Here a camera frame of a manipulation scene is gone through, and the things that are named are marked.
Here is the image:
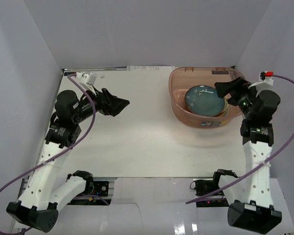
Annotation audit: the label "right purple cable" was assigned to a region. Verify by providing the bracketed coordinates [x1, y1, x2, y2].
[185, 74, 294, 205]

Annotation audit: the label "papers at table back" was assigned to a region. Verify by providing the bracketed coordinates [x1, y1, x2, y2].
[126, 66, 175, 71]

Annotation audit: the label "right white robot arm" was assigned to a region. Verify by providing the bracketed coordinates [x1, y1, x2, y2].
[211, 77, 282, 235]

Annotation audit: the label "pink translucent plastic bin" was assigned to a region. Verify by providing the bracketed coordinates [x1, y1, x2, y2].
[169, 67, 244, 128]

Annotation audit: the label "dark blue ceramic plate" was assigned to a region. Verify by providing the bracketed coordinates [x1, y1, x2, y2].
[184, 85, 225, 117]

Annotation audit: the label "purple cable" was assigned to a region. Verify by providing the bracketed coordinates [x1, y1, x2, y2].
[0, 74, 98, 232]
[185, 74, 294, 205]

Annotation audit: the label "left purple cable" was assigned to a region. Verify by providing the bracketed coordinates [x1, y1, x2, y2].
[0, 74, 98, 232]

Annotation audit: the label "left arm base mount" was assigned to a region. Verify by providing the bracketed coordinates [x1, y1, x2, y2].
[68, 181, 111, 206]

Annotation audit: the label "cream plate with black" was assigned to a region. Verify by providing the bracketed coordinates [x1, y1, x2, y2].
[216, 99, 229, 117]

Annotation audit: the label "black label sticker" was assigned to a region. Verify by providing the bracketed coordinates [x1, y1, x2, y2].
[63, 71, 78, 76]

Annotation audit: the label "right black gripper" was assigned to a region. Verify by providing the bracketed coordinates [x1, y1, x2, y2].
[215, 77, 261, 119]

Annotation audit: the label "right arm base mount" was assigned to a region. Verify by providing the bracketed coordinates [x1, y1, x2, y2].
[190, 179, 229, 208]

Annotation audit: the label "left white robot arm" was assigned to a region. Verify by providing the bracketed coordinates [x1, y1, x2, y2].
[6, 88, 130, 233]

